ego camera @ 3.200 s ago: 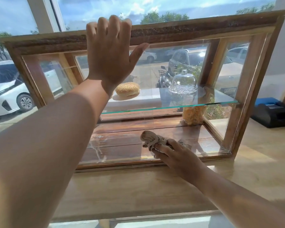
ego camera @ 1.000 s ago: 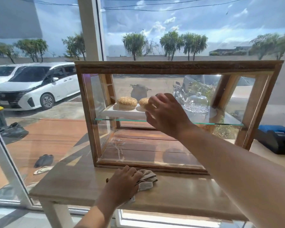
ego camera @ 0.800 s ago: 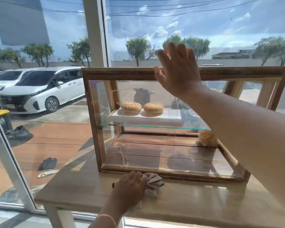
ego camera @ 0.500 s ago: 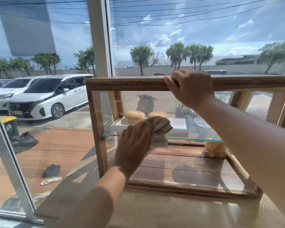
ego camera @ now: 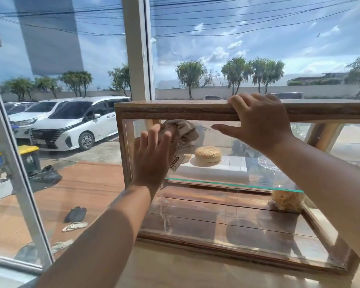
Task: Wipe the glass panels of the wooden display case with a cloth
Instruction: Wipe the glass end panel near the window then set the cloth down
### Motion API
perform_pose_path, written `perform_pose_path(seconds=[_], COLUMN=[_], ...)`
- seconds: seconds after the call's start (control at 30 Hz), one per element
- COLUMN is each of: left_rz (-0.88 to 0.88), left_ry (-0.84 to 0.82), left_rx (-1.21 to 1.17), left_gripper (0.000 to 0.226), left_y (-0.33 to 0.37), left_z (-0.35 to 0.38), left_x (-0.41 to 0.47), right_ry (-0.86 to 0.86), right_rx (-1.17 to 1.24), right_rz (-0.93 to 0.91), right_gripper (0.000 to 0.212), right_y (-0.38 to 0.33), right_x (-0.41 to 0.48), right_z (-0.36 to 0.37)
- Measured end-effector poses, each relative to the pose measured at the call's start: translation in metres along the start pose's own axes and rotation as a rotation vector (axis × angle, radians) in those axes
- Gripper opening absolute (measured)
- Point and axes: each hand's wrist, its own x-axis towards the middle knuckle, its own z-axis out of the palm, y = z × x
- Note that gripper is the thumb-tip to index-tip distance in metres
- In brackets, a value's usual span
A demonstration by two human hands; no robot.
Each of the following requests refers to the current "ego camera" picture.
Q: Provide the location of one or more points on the person's left hand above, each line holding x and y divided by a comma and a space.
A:
151, 164

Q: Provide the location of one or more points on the person's right hand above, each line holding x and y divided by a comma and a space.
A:
264, 125

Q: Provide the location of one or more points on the person's right thumb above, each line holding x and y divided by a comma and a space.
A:
228, 129

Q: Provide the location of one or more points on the person's left middle finger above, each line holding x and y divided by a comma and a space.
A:
155, 137

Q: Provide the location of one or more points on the person's left little finger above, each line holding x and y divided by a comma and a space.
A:
136, 146

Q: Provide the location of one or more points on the wooden glass display case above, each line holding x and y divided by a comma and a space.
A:
216, 110

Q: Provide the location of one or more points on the beige cleaning cloth with tag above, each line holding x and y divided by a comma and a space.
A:
184, 131

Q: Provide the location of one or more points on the person's left forearm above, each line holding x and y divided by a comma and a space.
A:
102, 236

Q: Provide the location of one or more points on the person's right forearm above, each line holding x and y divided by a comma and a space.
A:
327, 188

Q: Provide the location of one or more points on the round sesame bread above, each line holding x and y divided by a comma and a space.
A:
208, 154

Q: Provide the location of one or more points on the distant white van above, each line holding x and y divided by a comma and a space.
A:
213, 97

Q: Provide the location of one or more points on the white rectangular tray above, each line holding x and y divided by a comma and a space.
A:
216, 170

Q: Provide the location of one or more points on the clear glass dish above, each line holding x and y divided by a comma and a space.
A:
268, 164

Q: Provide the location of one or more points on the glass shelf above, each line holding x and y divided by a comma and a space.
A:
228, 183

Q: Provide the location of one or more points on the row of trees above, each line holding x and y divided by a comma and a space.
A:
237, 70

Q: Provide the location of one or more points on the white minivan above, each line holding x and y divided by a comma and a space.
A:
78, 122

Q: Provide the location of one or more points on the distant dark van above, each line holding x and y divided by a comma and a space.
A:
287, 95

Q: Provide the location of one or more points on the black slipper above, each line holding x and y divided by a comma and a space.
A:
70, 215
81, 213

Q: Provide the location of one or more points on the bagged golden pastry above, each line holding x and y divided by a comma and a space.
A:
286, 200

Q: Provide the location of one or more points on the black rubbish bag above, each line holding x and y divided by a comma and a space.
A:
46, 176

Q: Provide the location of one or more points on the beige sandal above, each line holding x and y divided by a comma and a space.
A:
61, 245
75, 226

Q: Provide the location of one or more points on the distant low building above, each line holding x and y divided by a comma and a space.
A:
316, 79

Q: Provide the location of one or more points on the bundle of power lines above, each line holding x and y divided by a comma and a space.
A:
198, 25

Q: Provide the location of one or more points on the black bin with yellow lid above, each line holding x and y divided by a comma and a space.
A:
28, 160

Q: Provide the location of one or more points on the white car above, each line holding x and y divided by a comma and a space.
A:
33, 112

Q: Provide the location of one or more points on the silver car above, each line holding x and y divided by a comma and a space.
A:
16, 107

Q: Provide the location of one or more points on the dark grey shoe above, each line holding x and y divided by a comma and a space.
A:
25, 253

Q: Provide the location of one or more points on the white window post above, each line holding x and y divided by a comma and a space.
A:
136, 47

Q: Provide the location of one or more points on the white sliding door frame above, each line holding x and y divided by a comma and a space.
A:
15, 164

